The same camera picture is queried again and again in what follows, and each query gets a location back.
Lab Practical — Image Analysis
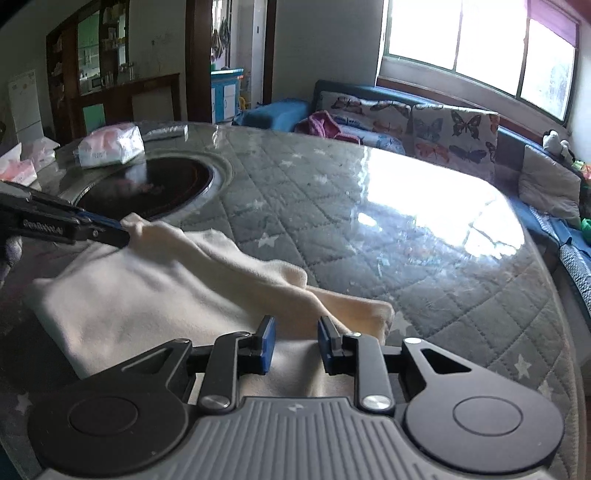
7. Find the pink garment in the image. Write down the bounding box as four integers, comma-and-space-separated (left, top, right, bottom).
295, 111, 361, 145

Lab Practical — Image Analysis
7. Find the grey cushion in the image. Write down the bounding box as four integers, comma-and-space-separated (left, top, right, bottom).
518, 144, 583, 227

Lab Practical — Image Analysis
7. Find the blue sofa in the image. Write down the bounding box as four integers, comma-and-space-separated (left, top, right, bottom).
233, 79, 591, 319

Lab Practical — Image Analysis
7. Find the white refrigerator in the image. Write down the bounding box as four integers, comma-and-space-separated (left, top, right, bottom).
8, 69, 44, 144

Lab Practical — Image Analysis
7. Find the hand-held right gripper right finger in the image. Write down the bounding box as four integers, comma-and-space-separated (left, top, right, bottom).
317, 316, 472, 412

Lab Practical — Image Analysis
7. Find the cream knit garment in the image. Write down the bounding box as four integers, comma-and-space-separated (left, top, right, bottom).
23, 212, 395, 398

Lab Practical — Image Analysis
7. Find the blue white box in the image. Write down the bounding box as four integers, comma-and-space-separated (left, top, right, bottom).
211, 68, 244, 123

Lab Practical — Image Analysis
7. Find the light blue printed blanket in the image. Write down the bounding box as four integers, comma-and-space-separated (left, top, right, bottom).
342, 124, 407, 155

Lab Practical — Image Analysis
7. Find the window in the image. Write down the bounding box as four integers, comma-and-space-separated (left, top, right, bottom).
381, 0, 580, 125

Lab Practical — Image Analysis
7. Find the blue patterned sofa cover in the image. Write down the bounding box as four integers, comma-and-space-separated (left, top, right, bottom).
531, 203, 591, 319

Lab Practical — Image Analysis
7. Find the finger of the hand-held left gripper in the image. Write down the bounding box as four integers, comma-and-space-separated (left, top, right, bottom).
69, 205, 124, 230
76, 225, 131, 248

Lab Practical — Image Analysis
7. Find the small butterfly print cushion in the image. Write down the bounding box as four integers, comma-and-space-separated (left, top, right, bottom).
318, 90, 414, 139

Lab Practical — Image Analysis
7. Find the large butterfly print cushion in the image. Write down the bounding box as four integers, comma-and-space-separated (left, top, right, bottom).
411, 104, 500, 183

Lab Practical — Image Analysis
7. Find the pink white tissue pack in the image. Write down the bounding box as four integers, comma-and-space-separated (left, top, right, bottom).
21, 137, 61, 169
76, 124, 145, 168
0, 142, 38, 186

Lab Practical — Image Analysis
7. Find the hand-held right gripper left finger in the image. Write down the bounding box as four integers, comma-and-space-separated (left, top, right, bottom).
121, 315, 278, 414

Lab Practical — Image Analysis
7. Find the round black induction cooktop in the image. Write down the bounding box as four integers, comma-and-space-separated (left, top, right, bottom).
74, 156, 217, 221

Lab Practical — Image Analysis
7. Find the person's left hand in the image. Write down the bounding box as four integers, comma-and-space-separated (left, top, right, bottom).
0, 234, 24, 283

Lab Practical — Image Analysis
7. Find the dark wooden door frame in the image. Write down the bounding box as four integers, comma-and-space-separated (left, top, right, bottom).
185, 0, 278, 123

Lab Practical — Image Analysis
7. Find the white plush toy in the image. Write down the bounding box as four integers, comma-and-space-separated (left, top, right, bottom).
542, 130, 573, 158

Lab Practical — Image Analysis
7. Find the dark wooden cabinet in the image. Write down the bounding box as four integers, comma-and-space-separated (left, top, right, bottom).
46, 0, 183, 139

